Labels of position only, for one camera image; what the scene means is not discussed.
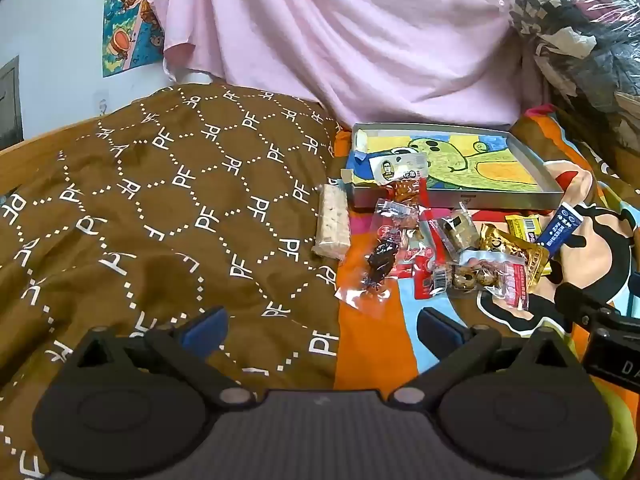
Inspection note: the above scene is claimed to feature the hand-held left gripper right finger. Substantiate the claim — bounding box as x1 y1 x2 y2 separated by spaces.
387 307 583 408

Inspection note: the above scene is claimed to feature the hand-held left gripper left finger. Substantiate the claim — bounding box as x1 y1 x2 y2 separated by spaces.
62 306 258 408

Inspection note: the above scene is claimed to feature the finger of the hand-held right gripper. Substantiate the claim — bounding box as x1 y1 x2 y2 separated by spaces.
554 282 622 332

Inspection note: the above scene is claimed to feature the red sausage packet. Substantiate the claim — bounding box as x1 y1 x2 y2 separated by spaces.
400 209 452 302

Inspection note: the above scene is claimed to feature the pink label egg packet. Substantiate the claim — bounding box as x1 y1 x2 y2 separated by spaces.
449 252 532 314

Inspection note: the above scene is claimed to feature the clear packet of dark dates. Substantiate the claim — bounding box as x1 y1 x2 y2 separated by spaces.
336 237 402 317

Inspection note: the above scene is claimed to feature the yellow biscuit packet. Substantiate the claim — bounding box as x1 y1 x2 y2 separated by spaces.
505 214 542 242

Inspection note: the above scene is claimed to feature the red clear snack packet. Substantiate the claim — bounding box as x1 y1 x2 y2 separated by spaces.
375 199 422 242

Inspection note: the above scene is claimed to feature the metal tray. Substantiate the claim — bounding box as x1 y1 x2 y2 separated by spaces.
348 122 565 211

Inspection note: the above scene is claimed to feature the gold orange snack packet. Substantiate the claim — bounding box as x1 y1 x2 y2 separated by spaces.
515 242 553 292

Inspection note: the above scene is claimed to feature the cartoon printed bedsheet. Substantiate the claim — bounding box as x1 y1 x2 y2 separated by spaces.
327 105 640 480

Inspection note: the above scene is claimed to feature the blue stick sachet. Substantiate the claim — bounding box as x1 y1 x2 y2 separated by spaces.
531 202 584 264

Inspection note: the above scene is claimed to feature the green label biscuit packet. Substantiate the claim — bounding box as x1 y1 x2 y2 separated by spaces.
434 210 482 262

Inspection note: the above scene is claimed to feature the gold foil candy packet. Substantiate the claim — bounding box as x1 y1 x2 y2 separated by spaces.
479 223 523 261

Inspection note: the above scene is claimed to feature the brown patterned pillow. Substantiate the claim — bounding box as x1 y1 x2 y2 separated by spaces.
0 82 352 480

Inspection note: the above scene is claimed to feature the white rice cracker bar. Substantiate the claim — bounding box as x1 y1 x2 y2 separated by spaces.
312 183 351 261

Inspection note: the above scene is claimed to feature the white header meat snack packet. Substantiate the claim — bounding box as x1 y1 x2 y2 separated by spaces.
367 152 431 206

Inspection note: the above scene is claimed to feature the mustard bed sheet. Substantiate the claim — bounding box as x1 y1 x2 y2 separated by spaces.
0 119 101 186

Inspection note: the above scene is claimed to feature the clear bag of patterned cloth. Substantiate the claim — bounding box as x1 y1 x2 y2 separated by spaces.
509 0 640 152

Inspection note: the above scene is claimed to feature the grey cabinet door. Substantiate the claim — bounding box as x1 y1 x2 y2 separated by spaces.
0 55 24 151

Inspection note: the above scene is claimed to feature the pink hanging sheet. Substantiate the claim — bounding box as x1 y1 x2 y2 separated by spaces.
142 0 542 130

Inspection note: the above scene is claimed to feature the wall poster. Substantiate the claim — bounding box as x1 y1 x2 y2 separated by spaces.
102 0 167 79

